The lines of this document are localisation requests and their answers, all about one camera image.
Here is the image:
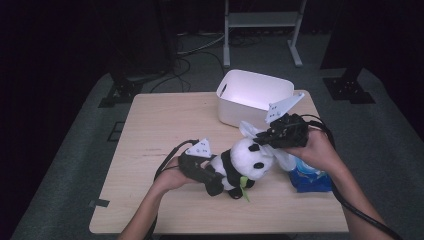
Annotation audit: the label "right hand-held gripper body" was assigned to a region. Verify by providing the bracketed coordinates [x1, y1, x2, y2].
[264, 92, 309, 149]

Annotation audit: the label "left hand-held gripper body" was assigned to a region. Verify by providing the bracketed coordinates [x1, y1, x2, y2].
[178, 138, 214, 184]

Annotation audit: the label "white wet wipe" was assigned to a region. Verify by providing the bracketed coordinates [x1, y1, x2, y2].
[239, 120, 298, 173]

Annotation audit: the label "panda plush toy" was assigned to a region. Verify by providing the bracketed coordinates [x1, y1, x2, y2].
[203, 137, 275, 203]

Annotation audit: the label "white plastic bin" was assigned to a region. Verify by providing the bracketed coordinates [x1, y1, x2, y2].
[215, 68, 296, 131]

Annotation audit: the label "person's left hand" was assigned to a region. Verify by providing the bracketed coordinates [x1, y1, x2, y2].
[153, 156, 198, 194]

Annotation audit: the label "person's right hand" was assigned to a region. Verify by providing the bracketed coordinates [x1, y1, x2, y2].
[283, 128, 348, 174]

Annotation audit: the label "black stand base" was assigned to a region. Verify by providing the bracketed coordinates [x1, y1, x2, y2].
[322, 66, 376, 105]
[98, 59, 144, 108]

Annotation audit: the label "black tape strip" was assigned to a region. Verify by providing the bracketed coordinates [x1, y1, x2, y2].
[89, 198, 110, 208]

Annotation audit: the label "left hand-held gripper cable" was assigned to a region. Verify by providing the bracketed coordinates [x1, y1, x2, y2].
[143, 139, 200, 240]

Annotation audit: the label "hand-held gripper cable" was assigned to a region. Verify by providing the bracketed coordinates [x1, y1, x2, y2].
[143, 139, 200, 240]
[299, 114, 404, 240]

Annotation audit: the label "black floor cables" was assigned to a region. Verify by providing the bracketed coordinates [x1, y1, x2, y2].
[149, 29, 228, 94]

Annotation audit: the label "right hand-held gripper cable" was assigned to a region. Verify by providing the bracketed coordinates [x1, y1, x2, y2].
[299, 114, 404, 240]

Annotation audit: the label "white metal stand frame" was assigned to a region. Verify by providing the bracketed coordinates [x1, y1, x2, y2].
[223, 0, 308, 68]

